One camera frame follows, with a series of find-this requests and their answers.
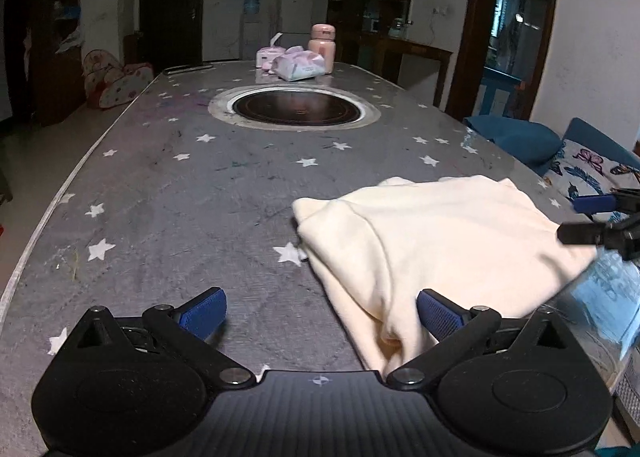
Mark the dark wooden door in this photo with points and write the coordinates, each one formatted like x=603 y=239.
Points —
x=170 y=12

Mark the white fridge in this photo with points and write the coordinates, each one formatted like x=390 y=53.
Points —
x=292 y=9

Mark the cream garment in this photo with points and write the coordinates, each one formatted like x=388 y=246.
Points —
x=450 y=247

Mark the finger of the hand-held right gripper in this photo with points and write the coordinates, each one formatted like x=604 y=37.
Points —
x=592 y=203
x=580 y=233

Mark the round built-in table burner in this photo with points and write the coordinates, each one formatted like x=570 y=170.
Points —
x=295 y=107

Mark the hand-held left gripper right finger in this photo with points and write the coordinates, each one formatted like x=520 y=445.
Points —
x=440 y=314

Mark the blue cushion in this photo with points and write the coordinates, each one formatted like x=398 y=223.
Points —
x=520 y=142

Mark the dark flat device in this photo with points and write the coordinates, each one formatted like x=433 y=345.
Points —
x=187 y=69

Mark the clear plastic sheet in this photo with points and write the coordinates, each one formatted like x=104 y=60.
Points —
x=605 y=297

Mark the glass jar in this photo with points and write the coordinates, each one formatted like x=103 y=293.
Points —
x=397 y=28

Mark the pastel tissue pack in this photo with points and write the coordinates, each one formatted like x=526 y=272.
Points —
x=300 y=66

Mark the blue sofa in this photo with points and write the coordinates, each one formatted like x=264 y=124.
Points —
x=600 y=137

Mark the white water dispenser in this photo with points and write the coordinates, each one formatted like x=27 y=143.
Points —
x=251 y=37

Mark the wooden door frame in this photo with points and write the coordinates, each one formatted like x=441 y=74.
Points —
x=472 y=27

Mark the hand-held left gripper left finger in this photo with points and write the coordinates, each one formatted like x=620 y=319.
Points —
x=202 y=314

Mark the wooden desk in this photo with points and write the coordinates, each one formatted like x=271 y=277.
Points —
x=415 y=49

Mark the butterfly print pillow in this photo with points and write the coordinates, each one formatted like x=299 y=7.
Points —
x=585 y=169

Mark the dark wooden shelf unit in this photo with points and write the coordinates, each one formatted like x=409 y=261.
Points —
x=55 y=77

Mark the blue table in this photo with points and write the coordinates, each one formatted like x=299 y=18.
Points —
x=500 y=87

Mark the pink bottle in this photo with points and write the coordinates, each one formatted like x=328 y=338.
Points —
x=321 y=49

